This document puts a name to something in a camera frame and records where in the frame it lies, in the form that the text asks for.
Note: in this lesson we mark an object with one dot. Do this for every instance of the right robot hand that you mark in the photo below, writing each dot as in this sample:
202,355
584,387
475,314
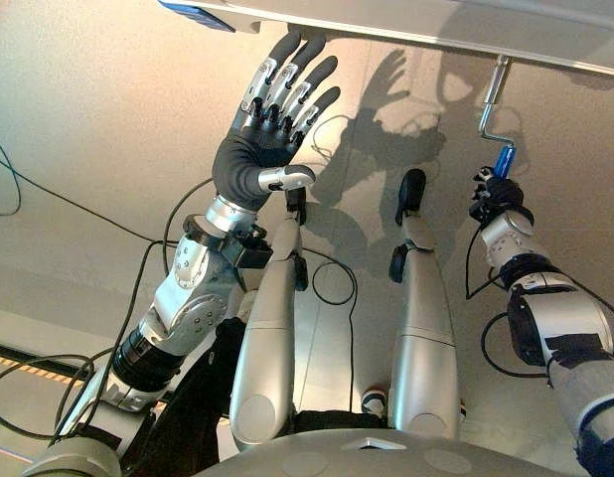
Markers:
501,191

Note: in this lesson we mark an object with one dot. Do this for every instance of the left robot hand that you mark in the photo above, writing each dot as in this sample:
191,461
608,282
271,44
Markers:
260,149

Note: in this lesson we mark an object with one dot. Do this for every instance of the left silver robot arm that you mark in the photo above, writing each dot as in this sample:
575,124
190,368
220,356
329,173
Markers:
188,298

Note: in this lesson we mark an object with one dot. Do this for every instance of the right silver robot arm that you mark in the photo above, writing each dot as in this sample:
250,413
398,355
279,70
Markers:
555,318

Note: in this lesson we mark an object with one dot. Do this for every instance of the right silver robot leg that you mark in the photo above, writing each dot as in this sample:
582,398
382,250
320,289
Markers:
421,318

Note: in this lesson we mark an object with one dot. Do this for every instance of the silver robot leg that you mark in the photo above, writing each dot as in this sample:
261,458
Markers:
272,318
421,318

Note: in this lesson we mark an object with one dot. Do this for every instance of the blue label on footboard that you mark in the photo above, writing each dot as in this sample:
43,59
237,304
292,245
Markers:
198,12

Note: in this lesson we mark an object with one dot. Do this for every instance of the left silver robot leg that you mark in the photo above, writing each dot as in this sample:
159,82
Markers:
272,318

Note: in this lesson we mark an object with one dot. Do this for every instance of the silver robot torso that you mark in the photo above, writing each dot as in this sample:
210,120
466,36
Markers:
376,454

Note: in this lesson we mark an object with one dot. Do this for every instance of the black yellow striped floor rail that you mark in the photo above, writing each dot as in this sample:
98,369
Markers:
34,367

